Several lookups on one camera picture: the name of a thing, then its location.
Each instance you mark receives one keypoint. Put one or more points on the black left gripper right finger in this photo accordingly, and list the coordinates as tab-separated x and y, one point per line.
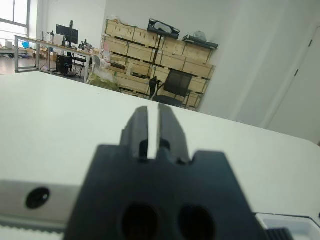
215	190

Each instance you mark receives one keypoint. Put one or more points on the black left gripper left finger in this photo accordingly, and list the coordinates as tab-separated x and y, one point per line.
112	190

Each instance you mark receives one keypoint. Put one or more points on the black box white foam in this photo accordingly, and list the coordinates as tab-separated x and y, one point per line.
287	225

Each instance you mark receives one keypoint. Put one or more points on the light wooden crate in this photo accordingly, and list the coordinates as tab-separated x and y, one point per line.
146	37
141	53
197	53
200	84
132	82
199	68
174	46
143	70
115	46
170	60
120	28

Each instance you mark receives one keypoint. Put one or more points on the yellow-green bag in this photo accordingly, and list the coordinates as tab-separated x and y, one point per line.
102	80

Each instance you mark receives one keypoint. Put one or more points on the black upright case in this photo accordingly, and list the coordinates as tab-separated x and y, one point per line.
153	86

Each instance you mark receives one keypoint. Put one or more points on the black mesh office chair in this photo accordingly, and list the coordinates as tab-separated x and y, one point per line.
178	81

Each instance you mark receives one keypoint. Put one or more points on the white door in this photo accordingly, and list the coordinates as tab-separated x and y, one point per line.
300	100

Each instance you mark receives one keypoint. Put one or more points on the white plastic bag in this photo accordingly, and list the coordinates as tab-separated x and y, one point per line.
100	62

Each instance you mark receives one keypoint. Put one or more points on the black folding chair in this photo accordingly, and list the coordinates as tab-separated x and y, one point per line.
80	60

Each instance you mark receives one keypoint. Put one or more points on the black computer tower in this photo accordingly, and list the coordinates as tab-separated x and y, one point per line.
64	64

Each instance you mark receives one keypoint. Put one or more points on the black stand pole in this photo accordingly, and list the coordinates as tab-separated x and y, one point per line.
158	50

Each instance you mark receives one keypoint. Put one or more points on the black flat tray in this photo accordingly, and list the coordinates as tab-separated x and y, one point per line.
200	43

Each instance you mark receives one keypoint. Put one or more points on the grey crumpled bag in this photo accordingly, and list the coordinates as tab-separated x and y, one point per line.
200	35

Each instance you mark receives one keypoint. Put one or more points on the wooden top metal desk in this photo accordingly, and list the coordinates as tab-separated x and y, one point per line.
45	43

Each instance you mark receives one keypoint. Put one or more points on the black computer monitor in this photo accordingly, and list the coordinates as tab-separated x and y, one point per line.
65	31

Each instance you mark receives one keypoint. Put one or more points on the black open carry case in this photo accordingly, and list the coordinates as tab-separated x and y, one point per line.
152	27

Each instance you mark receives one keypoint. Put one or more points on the small blue item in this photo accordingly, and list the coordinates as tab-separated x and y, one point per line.
25	45

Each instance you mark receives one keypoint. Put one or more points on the bright window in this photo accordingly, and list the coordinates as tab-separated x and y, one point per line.
13	15

